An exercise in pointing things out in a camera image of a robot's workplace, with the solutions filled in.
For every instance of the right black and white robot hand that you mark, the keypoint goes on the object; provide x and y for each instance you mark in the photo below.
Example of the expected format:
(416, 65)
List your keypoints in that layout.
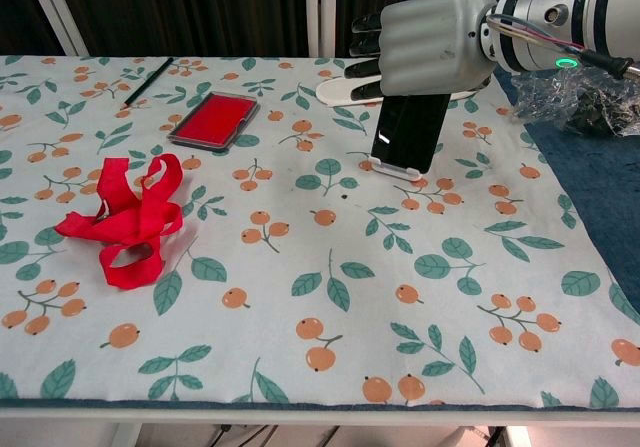
(430, 42)

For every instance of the black smartphone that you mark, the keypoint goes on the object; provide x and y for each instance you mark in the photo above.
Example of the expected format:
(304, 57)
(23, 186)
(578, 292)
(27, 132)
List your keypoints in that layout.
(407, 132)

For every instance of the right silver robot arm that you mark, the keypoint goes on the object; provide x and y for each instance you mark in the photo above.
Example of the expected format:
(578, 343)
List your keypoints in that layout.
(550, 2)

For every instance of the white phone stand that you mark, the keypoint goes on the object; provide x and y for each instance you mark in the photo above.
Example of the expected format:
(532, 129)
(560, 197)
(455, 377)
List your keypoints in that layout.
(395, 171)

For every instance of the white disposable slipper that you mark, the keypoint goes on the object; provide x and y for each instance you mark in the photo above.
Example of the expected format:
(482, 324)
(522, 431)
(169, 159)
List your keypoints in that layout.
(335, 92)

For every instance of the crumpled clear plastic bag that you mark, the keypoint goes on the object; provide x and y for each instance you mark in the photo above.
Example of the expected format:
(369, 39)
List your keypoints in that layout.
(550, 97)

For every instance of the blue felt table cover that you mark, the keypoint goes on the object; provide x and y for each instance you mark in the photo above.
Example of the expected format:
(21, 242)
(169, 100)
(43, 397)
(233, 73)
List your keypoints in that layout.
(600, 177)

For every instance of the red card case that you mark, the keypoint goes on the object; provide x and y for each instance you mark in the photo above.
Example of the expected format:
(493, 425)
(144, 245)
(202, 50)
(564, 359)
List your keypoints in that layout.
(212, 122)

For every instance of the floral fruit print tablecloth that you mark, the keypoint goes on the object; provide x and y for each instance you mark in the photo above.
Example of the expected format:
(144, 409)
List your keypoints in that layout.
(300, 267)

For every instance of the dark green pencil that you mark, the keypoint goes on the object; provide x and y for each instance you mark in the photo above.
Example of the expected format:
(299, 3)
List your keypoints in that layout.
(148, 81)

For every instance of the white frame post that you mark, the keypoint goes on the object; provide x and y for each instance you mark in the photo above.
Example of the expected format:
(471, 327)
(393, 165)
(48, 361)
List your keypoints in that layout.
(320, 12)
(55, 9)

